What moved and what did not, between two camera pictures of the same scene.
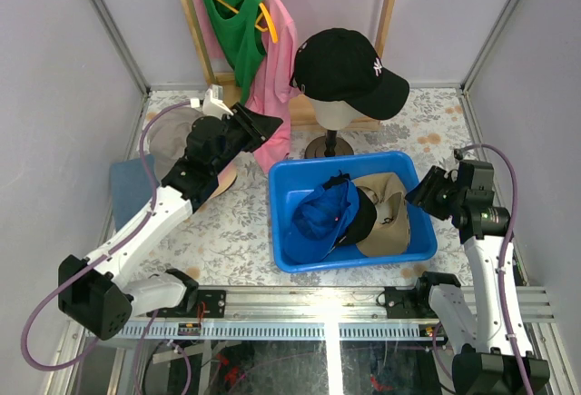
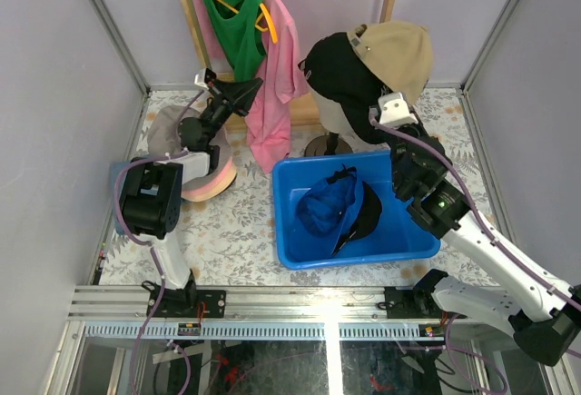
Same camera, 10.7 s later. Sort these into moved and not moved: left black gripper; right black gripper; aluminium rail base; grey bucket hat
Moved: right black gripper; left black gripper
Not moved: aluminium rail base; grey bucket hat
